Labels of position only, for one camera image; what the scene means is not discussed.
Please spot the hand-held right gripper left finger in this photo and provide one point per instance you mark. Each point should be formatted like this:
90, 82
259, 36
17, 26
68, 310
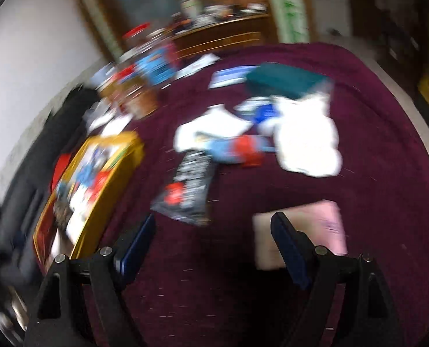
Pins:
138, 247

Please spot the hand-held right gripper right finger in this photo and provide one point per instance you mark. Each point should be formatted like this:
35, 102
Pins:
289, 251

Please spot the pink packet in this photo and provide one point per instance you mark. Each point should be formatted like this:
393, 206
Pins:
317, 224

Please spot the yellow tray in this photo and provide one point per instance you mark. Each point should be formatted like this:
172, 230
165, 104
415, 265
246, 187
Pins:
127, 148

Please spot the blue white soft packet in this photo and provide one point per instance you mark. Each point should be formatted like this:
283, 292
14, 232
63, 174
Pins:
91, 166

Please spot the maroon tablecloth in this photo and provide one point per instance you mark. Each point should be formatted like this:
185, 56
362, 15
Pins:
236, 296

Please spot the black snack packet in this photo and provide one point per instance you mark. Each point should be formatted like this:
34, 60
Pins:
189, 188

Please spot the brown furry toy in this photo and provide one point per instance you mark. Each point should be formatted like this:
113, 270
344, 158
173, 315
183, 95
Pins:
62, 213

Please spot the red bag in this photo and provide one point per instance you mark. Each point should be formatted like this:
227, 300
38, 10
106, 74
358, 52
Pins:
250, 151

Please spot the white cloth bag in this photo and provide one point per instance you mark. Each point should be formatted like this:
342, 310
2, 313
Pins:
305, 141

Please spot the dark cloth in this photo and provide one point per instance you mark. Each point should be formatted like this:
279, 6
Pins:
30, 173

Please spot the crumpled white plastic wrap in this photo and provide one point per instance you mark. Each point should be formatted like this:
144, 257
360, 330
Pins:
214, 123

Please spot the amber filled jar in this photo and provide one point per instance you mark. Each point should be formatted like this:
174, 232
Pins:
135, 94

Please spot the teal box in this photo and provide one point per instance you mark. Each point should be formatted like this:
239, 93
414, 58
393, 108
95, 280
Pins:
283, 77

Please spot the clear jar blue label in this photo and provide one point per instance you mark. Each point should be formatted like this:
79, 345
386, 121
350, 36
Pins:
158, 63

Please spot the white blue wipes packet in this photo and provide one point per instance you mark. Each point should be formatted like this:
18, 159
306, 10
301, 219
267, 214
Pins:
229, 76

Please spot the white tissue pack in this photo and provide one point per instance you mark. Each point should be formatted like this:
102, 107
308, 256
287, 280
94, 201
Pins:
200, 63

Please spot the clear jar red label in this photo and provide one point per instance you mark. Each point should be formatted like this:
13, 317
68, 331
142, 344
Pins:
136, 38

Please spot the wooden cabinet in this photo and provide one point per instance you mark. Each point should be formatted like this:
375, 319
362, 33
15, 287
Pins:
221, 38

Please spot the green bamboo scroll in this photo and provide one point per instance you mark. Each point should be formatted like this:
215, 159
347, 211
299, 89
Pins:
288, 3

